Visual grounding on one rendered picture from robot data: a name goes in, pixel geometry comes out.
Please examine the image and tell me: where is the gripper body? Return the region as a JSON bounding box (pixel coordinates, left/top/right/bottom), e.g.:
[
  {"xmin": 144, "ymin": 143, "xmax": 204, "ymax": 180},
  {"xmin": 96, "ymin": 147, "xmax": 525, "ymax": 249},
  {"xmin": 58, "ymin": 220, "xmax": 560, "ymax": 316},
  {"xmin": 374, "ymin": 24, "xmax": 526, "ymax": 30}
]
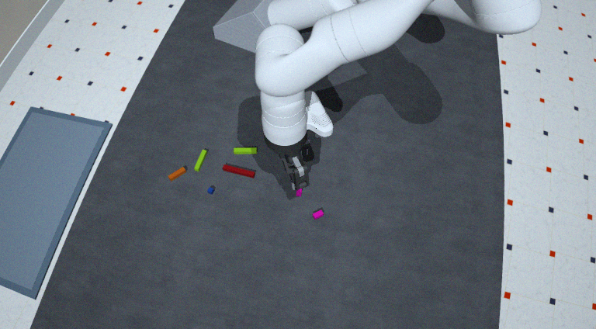
[{"xmin": 264, "ymin": 132, "xmax": 307, "ymax": 164}]

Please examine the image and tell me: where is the red rod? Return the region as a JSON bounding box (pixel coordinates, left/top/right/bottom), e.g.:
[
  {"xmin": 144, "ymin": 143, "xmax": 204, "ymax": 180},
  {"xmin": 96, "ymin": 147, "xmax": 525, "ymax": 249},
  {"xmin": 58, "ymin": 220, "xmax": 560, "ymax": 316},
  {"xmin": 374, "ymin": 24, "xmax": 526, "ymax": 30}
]
[{"xmin": 223, "ymin": 164, "xmax": 255, "ymax": 178}]

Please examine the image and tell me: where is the lime green rod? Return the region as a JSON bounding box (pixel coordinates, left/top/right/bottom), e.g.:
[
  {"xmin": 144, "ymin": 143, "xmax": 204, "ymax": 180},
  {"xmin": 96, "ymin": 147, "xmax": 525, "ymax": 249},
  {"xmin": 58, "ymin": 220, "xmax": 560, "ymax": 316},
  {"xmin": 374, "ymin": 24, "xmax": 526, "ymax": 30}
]
[
  {"xmin": 194, "ymin": 150, "xmax": 207, "ymax": 171},
  {"xmin": 234, "ymin": 147, "xmax": 257, "ymax": 154}
]

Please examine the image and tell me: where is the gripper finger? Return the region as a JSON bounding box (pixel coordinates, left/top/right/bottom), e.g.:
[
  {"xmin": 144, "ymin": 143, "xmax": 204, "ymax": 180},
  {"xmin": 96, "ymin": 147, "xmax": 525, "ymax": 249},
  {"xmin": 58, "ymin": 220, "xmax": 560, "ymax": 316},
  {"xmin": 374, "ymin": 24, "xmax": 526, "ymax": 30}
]
[{"xmin": 279, "ymin": 150, "xmax": 310, "ymax": 190}]

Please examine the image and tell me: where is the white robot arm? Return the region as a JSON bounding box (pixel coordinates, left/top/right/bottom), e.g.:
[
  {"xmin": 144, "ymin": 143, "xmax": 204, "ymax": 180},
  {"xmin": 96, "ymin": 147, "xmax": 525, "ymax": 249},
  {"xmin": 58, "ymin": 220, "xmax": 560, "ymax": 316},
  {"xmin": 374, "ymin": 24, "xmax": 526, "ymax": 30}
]
[{"xmin": 255, "ymin": 0, "xmax": 542, "ymax": 146}]

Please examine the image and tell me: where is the orange rod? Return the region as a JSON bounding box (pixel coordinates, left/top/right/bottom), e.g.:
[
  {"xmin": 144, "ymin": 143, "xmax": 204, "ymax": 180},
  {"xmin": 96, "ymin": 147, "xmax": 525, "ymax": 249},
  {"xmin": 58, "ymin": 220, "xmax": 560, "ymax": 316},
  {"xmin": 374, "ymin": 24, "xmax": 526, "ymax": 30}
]
[{"xmin": 168, "ymin": 167, "xmax": 186, "ymax": 181}]

